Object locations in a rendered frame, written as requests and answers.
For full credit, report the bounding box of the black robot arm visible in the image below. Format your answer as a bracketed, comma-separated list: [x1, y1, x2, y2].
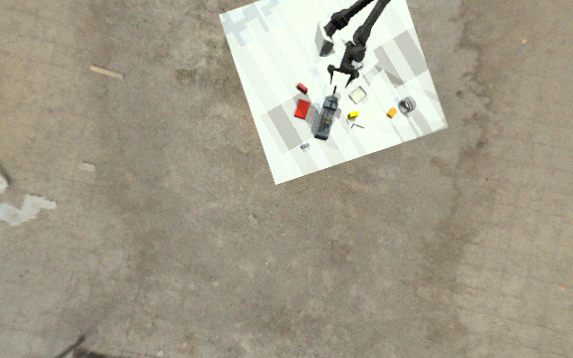
[322, 0, 391, 75]

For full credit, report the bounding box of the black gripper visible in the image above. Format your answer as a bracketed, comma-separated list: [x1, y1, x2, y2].
[326, 56, 359, 89]

